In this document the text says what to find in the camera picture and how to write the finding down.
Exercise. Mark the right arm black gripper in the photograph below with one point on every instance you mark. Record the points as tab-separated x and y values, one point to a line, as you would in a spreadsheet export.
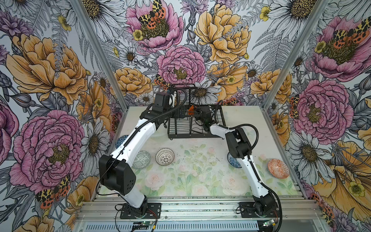
201	107

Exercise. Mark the white bowl dark radial pattern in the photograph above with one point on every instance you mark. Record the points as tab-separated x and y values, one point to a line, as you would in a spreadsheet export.
165	157

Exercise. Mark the orange plastic bowl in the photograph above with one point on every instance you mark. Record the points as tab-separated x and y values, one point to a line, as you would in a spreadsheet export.
191	110

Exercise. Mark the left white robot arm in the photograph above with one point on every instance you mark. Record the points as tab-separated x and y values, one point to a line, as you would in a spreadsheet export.
116	171

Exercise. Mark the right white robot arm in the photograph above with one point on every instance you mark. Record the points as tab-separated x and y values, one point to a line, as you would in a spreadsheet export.
241	140

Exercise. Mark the black metal dish rack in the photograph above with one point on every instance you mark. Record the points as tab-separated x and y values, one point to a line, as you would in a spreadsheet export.
195	117

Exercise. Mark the blue floral ceramic bowl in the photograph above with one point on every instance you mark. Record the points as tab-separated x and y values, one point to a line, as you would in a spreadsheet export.
233	162

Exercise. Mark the dark blue patterned bowl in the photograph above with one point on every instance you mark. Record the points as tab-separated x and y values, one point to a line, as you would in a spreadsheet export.
120	141

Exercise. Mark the green patterned ceramic bowl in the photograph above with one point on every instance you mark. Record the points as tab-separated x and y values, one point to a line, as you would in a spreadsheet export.
142	160

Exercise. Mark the red patterned ceramic bowl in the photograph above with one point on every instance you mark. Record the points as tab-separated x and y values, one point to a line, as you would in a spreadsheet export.
278	169

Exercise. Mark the green circuit board left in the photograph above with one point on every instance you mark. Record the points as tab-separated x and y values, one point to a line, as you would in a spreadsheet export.
142	225

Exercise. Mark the green circuit board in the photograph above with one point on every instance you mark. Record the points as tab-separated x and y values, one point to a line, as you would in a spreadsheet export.
142	225
269	223

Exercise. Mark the green circuit board right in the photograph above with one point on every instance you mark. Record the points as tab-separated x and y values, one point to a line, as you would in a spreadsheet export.
269	223

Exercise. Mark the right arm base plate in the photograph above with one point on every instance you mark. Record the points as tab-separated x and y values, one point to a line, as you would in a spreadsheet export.
250	210

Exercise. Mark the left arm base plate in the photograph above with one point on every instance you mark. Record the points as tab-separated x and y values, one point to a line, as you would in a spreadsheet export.
147	211

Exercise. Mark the aluminium corner post left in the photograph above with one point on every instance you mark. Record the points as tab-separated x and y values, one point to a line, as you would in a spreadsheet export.
93	38

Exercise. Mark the aluminium corner post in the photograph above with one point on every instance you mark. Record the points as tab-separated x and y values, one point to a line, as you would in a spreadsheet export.
312	22
93	38

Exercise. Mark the aluminium front rail frame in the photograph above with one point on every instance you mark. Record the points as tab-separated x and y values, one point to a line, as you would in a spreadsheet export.
203	214

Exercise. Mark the aluminium corner post right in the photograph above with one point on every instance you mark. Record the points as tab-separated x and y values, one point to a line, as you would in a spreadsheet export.
312	22

